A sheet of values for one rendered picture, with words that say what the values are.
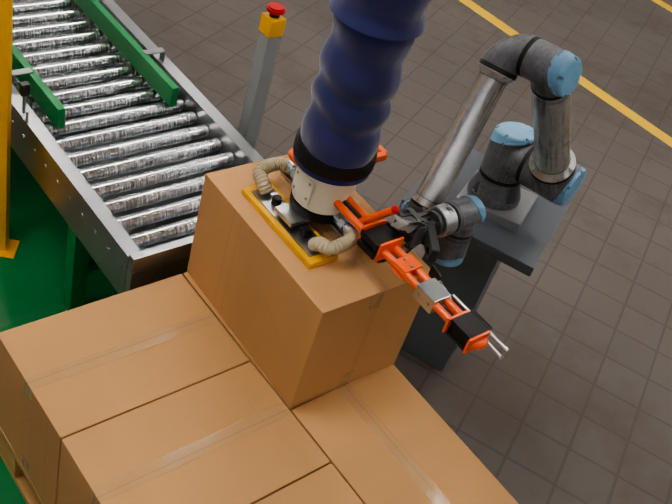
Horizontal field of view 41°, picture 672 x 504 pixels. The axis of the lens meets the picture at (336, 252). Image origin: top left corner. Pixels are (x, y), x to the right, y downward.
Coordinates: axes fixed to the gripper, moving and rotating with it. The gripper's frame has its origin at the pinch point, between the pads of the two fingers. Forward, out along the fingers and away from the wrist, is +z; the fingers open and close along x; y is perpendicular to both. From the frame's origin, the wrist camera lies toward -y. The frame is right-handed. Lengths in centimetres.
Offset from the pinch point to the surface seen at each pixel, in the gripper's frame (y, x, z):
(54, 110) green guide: 137, -45, 26
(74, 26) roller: 200, -53, -11
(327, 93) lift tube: 26.3, 32.5, 10.1
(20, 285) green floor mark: 118, -107, 46
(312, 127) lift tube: 27.5, 21.3, 10.7
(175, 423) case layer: 6, -53, 52
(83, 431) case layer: 15, -53, 75
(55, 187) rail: 113, -58, 37
